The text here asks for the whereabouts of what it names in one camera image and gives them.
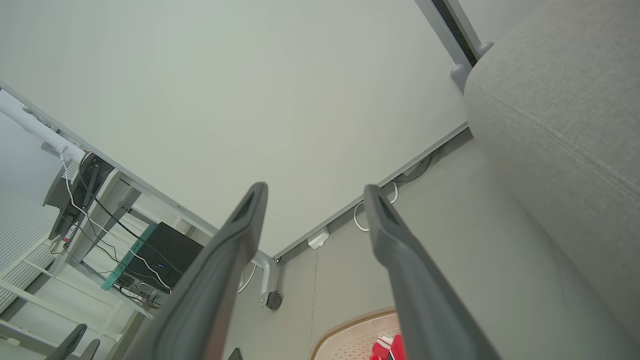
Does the white tube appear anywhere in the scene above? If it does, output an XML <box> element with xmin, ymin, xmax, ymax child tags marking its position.
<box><xmin>0</xmin><ymin>90</ymin><xmax>87</xmax><ymax>162</ymax></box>

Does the black computer tower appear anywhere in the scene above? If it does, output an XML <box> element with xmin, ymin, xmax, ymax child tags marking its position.
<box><xmin>116</xmin><ymin>222</ymin><xmax>205</xmax><ymax>297</ymax></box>

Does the white power cable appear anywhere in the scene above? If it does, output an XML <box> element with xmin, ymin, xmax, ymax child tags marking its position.
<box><xmin>236</xmin><ymin>261</ymin><xmax>259</xmax><ymax>296</ymax></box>

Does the black monitor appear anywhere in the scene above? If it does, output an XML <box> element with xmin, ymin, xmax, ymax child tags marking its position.
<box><xmin>42</xmin><ymin>152</ymin><xmax>116</xmax><ymax>242</ymax></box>

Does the thin black floor cable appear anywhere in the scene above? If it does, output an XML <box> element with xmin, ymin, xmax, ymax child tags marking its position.
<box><xmin>394</xmin><ymin>154</ymin><xmax>434</xmax><ymax>184</ymax></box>

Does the red cloth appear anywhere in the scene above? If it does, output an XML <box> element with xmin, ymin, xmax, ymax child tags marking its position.
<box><xmin>370</xmin><ymin>334</ymin><xmax>407</xmax><ymax>360</ymax></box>

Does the white desk cable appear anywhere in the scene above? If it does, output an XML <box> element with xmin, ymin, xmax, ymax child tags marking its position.
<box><xmin>60</xmin><ymin>152</ymin><xmax>172</xmax><ymax>295</ymax></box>

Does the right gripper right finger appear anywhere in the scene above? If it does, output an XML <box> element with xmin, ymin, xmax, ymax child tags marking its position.
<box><xmin>363</xmin><ymin>184</ymin><xmax>501</xmax><ymax>360</ymax></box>

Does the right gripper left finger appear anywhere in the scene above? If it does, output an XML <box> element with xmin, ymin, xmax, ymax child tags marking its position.
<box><xmin>122</xmin><ymin>182</ymin><xmax>269</xmax><ymax>360</ymax></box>

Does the grey fabric sofa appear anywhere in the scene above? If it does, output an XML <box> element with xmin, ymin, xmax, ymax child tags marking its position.
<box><xmin>464</xmin><ymin>0</ymin><xmax>640</xmax><ymax>351</ymax></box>

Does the grey partition foot with caster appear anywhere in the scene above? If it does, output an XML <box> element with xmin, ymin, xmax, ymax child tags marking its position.
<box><xmin>259</xmin><ymin>252</ymin><xmax>284</xmax><ymax>312</ymax></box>

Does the white looped cable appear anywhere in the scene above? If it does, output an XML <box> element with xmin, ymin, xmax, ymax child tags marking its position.
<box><xmin>352</xmin><ymin>181</ymin><xmax>400</xmax><ymax>233</ymax></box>

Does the white partition panel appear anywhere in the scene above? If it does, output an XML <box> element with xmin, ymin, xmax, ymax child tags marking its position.
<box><xmin>457</xmin><ymin>0</ymin><xmax>546</xmax><ymax>46</ymax></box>
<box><xmin>0</xmin><ymin>0</ymin><xmax>471</xmax><ymax>261</ymax></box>

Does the white desk frame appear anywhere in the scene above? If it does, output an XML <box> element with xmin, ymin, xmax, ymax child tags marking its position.
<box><xmin>0</xmin><ymin>82</ymin><xmax>275</xmax><ymax>360</ymax></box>

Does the white slatted panel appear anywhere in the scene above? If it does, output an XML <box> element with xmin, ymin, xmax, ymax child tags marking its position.
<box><xmin>0</xmin><ymin>184</ymin><xmax>62</xmax><ymax>315</ymax></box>

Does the white perforated laundry basket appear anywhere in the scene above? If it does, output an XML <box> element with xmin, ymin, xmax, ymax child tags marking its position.
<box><xmin>310</xmin><ymin>307</ymin><xmax>402</xmax><ymax>360</ymax></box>

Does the teal flat bar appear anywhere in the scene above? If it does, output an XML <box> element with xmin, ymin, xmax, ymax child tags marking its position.
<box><xmin>101</xmin><ymin>223</ymin><xmax>159</xmax><ymax>292</ymax></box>

